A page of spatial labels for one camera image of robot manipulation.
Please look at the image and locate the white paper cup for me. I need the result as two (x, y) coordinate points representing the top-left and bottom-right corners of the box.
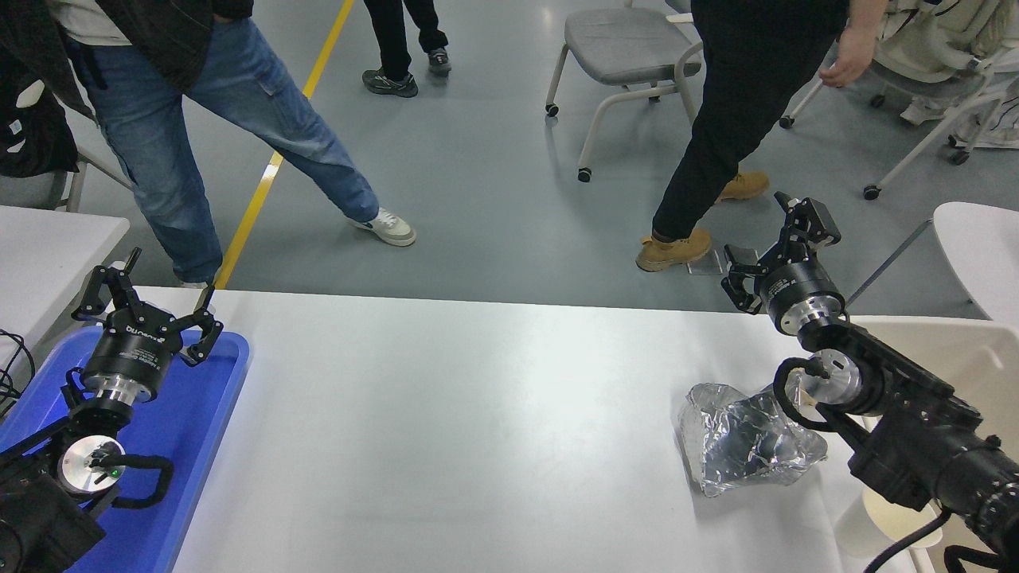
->
(834, 485), (945, 559)

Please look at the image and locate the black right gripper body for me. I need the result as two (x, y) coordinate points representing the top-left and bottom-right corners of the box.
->
(758, 263), (844, 318)

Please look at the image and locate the grey seat wheeled chair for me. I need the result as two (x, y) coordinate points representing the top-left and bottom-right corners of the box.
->
(545, 0), (705, 183)

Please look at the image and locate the large pale bin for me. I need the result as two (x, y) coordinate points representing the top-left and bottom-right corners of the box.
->
(832, 316), (1019, 573)

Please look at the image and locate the black cable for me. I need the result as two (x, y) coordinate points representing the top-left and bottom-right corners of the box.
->
(0, 329), (37, 419)

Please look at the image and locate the person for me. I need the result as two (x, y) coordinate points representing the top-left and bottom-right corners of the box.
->
(0, 0), (417, 289)
(362, 0), (452, 99)
(635, 0), (889, 273)

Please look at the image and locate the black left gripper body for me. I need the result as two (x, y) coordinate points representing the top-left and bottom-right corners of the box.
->
(82, 306), (185, 389)

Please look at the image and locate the grey chair with casters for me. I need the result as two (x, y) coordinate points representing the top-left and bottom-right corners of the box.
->
(0, 76), (132, 213)

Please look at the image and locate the white frame wheeled chair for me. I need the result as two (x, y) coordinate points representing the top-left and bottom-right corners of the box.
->
(779, 32), (1019, 200)

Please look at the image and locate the black bag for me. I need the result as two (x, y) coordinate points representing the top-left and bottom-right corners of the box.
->
(0, 48), (80, 179)

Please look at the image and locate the white round side table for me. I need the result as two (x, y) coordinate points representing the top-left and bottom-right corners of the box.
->
(845, 201), (1019, 327)

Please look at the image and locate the white rectangular side table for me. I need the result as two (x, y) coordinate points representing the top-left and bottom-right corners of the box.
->
(0, 205), (131, 375)

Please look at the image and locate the silver foil tray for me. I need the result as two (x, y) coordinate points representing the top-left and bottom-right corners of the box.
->
(678, 374), (829, 498)

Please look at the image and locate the blue plastic tray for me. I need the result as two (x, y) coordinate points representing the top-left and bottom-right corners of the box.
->
(0, 326), (252, 573)

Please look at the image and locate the person's hand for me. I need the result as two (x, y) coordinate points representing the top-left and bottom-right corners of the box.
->
(818, 26), (881, 89)

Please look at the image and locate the cream coat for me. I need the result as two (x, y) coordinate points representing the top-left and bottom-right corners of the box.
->
(872, 0), (1019, 84)

